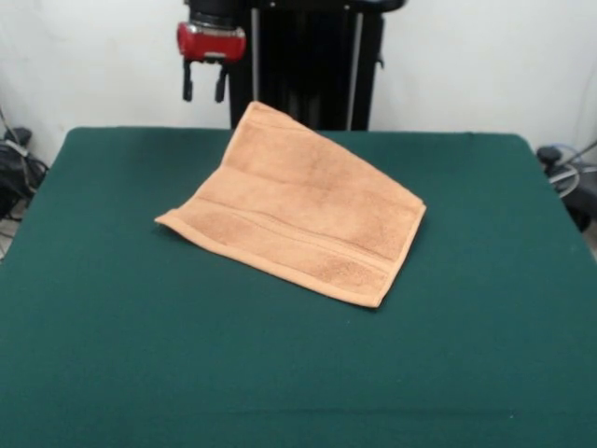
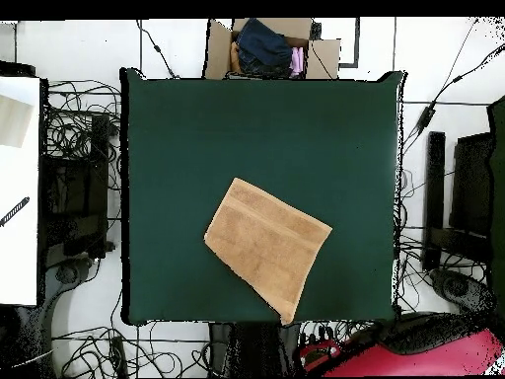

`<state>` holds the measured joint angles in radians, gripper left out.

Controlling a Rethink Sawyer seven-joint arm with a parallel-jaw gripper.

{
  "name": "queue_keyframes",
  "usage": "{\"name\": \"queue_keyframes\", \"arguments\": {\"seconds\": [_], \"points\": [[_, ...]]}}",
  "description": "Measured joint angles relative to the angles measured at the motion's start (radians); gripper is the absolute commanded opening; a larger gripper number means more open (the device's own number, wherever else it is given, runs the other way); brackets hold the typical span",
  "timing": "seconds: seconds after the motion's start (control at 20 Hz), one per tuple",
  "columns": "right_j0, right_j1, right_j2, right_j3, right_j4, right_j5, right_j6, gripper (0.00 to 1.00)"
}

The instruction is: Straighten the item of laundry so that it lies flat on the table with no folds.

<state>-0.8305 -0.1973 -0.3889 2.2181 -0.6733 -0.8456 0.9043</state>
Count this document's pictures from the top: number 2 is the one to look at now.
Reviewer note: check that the tan terry towel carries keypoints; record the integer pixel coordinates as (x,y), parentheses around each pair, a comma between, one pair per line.
(268,244)

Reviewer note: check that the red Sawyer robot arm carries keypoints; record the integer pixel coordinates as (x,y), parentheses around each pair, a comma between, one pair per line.
(414,351)

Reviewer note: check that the black flat device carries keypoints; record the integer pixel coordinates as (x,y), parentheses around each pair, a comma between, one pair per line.
(15,70)

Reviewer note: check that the dark green table cloth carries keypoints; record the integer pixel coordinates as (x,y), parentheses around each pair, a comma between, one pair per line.
(177,158)

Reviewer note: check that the tan garment in box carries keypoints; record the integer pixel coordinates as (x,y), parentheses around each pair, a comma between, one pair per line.
(235,59)

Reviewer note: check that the pink garment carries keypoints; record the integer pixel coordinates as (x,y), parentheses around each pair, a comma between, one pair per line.
(296,61)

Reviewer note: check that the open cardboard box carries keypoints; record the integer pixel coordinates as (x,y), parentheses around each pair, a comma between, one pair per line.
(217,51)

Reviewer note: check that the dark blue jeans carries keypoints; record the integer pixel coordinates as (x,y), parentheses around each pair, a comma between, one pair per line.
(262,47)

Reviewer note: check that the black power strip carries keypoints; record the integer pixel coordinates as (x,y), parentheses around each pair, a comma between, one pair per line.
(118,355)

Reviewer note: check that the white desk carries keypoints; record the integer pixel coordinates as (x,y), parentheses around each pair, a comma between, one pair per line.
(19,256)

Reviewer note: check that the beige paper sheet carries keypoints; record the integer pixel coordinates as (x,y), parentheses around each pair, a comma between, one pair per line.
(14,122)

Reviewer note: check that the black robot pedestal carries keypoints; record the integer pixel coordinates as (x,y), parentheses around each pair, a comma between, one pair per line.
(252,351)

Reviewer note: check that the black metal frame piece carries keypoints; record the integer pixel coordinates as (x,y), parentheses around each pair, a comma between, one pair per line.
(357,39)

